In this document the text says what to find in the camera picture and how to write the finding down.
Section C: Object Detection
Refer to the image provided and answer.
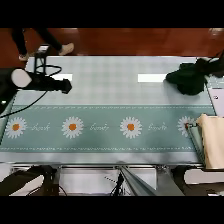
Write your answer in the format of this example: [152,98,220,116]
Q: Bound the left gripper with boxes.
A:
[49,78,73,95]

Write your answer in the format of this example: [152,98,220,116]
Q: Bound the black garment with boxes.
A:
[165,58,210,97]

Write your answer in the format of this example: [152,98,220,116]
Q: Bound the person's legs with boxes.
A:
[10,27,76,63]

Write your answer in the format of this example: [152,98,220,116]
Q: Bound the beige garment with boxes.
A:
[195,113,224,170]

